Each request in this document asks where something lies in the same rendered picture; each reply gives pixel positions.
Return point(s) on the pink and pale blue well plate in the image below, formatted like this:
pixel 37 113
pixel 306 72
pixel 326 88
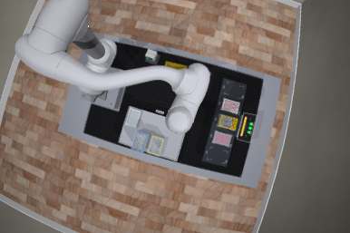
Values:
pixel 221 138

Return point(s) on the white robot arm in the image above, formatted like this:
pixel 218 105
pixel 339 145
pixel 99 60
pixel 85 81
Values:
pixel 64 21

